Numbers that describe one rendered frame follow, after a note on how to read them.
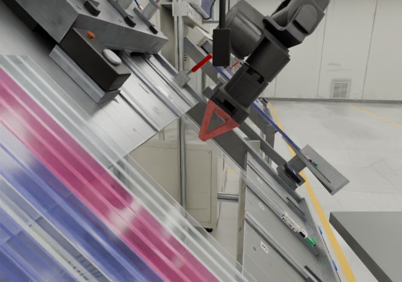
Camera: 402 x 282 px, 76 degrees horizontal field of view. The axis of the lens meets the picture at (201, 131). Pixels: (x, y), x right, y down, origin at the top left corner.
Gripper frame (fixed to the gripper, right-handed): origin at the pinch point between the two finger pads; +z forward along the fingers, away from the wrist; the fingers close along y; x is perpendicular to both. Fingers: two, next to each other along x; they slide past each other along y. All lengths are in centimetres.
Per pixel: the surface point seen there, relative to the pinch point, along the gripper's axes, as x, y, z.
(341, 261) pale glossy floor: 109, -87, 35
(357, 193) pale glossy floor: 141, -175, 11
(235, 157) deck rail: 11.2, -19.0, 5.5
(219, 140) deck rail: 4.9, -19.1, 4.9
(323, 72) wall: 180, -759, -122
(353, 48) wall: 195, -759, -216
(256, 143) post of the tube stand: 17.6, -39.8, 3.7
